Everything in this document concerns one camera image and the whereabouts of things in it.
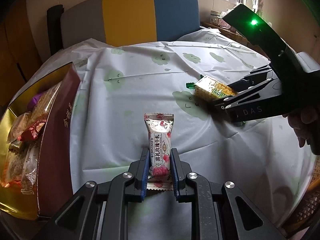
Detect green yellow cracker pack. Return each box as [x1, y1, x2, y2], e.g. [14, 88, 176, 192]
[185, 74, 247, 126]

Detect floral white candy bar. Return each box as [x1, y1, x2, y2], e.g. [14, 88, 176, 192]
[144, 113, 174, 191]

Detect red candy wrapper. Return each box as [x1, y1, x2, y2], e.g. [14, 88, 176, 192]
[18, 119, 47, 142]

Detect purple snack packet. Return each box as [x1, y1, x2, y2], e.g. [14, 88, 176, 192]
[27, 92, 46, 111]

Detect large orange snack bag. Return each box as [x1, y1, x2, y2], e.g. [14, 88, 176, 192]
[1, 162, 23, 188]

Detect white Ba Zhen cake packet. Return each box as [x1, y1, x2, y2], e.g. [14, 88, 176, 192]
[5, 140, 40, 195]

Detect long gold snack box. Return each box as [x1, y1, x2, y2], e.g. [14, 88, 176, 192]
[9, 140, 23, 153]

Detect brown bread packet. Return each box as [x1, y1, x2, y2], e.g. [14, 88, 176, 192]
[7, 112, 31, 143]

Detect yellow puffed rice cake pack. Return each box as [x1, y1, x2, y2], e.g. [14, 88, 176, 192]
[27, 82, 61, 128]

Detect person right hand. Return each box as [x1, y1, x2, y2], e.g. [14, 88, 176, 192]
[283, 108, 319, 155]

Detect gold and maroon gift box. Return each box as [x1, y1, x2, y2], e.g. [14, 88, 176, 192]
[1, 63, 80, 220]

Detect tissue box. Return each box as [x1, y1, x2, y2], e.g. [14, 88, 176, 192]
[209, 10, 231, 29]

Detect white cloud-print tablecloth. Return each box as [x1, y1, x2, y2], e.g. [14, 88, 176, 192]
[30, 38, 316, 225]

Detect grey yellow blue chair back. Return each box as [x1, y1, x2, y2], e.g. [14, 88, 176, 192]
[61, 0, 200, 48]

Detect black post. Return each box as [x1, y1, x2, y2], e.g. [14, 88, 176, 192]
[47, 4, 65, 56]

